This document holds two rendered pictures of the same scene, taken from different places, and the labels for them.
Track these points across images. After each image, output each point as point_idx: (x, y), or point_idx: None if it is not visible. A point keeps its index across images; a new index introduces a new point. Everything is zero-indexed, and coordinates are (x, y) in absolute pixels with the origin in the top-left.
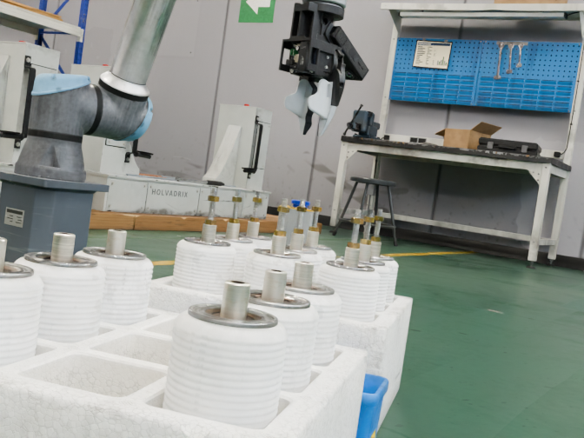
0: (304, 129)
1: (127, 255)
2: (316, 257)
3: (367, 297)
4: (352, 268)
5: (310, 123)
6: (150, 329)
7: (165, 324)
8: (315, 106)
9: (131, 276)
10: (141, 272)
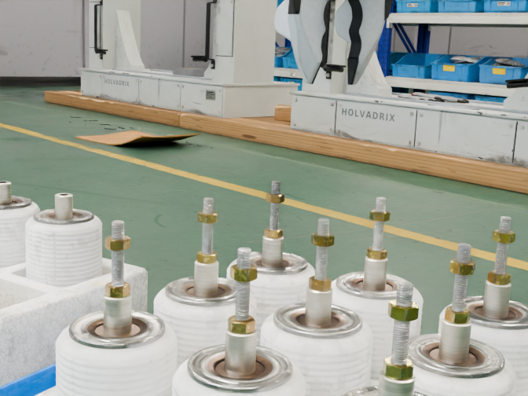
0: (347, 72)
1: (42, 216)
2: (275, 336)
3: (56, 379)
4: (75, 319)
5: (355, 59)
6: (12, 284)
7: (35, 292)
8: (280, 23)
9: (26, 233)
10: (28, 232)
